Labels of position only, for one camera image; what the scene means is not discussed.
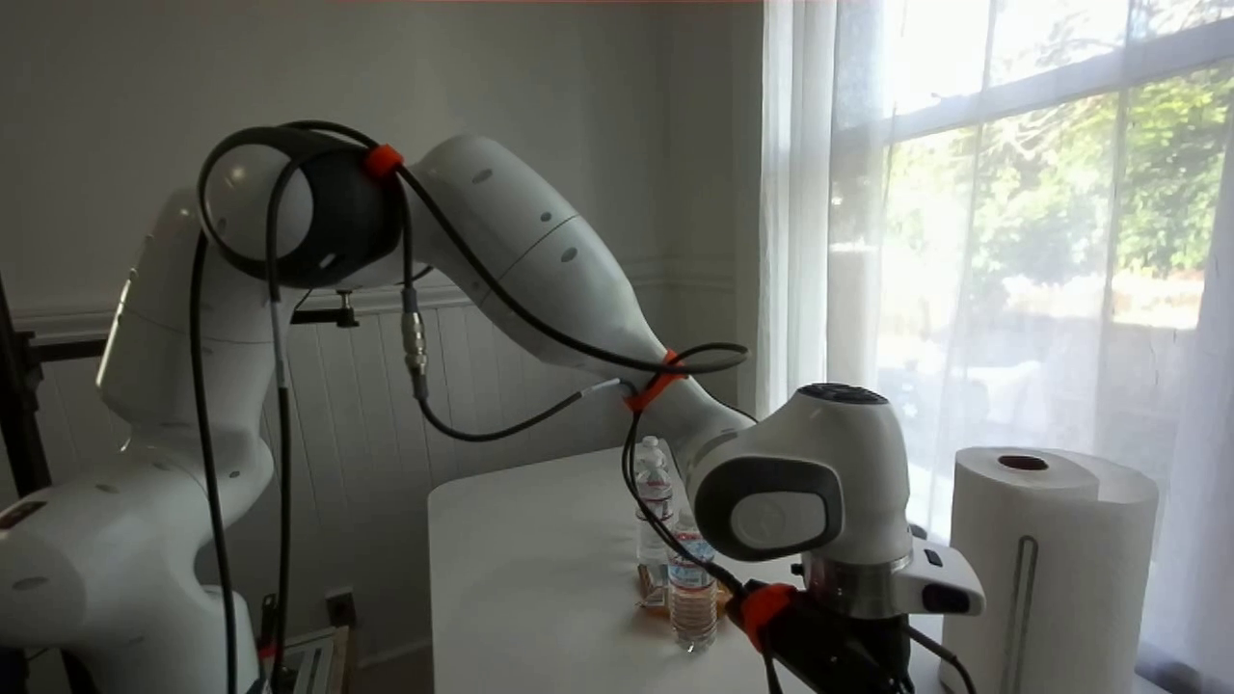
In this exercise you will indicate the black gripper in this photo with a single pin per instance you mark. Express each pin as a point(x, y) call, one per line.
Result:
point(850, 661)

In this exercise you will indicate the clear plastic water bottle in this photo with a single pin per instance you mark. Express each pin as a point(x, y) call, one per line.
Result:
point(656, 497)
point(694, 615)

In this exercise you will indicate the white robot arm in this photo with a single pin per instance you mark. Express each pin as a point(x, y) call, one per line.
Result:
point(542, 245)

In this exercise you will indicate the metal paper towel holder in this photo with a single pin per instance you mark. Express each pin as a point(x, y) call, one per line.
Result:
point(1022, 619)

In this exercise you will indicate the white paper towel roll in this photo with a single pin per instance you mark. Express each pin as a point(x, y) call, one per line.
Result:
point(1093, 579)

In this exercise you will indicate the narrow sheer white curtain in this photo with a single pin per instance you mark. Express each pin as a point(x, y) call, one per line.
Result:
point(1210, 513)

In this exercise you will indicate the wide sheer white curtain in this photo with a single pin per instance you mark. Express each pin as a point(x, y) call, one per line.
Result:
point(797, 258)

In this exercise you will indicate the white framed board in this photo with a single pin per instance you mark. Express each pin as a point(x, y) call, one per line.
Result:
point(319, 661)

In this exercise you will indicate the red and black tool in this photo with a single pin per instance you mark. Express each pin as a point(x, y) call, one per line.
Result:
point(264, 641)

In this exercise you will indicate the white window frame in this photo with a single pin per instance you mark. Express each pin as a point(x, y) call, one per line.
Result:
point(1028, 94)

